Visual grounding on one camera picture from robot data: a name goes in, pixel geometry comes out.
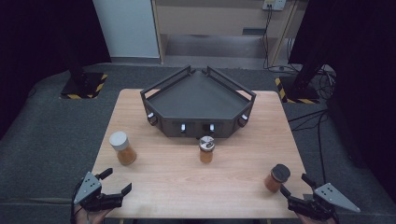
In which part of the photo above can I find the dark curtain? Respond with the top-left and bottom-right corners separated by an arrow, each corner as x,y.
288,0 -> 396,200
0,0 -> 112,138

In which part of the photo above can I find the white-lid spice jar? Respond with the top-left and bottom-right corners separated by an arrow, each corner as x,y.
108,131 -> 137,166

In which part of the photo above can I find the long black floor cable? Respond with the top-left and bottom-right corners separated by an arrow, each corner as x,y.
288,108 -> 330,185

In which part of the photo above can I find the left hand-held gripper cable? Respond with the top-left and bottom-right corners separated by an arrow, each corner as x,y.
70,180 -> 84,224

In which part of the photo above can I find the dark grey desk handle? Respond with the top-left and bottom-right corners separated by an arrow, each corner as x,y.
242,27 -> 266,35

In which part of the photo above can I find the tangle of black cables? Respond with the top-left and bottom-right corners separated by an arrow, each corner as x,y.
314,64 -> 338,101

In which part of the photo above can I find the person's left hand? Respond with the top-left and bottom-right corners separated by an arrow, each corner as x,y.
74,207 -> 115,224

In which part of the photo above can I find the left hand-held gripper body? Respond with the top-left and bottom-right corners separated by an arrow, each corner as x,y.
73,171 -> 125,213

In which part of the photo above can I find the beige desk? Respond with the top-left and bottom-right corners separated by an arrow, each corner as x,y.
151,0 -> 309,67

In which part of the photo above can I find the black stand with striped base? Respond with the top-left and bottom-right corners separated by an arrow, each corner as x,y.
274,55 -> 328,105
60,46 -> 109,101

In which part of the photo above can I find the black cable from socket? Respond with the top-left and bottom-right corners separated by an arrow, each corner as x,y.
261,6 -> 300,74

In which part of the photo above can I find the person's right hand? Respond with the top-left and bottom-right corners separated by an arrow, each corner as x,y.
295,212 -> 339,224

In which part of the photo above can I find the white wall socket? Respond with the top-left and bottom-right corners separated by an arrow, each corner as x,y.
262,0 -> 287,11

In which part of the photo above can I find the silver-lid spice jar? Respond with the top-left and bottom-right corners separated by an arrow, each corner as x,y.
199,135 -> 216,164

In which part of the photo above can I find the black corner shelf rack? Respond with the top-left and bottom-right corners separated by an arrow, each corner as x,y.
139,64 -> 257,139

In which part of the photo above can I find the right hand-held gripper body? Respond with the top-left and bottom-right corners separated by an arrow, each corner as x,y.
287,182 -> 361,222

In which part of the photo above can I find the white panel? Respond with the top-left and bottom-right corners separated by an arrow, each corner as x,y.
92,0 -> 161,59

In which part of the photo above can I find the black-lid spice jar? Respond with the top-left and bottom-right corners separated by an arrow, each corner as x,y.
263,163 -> 291,193

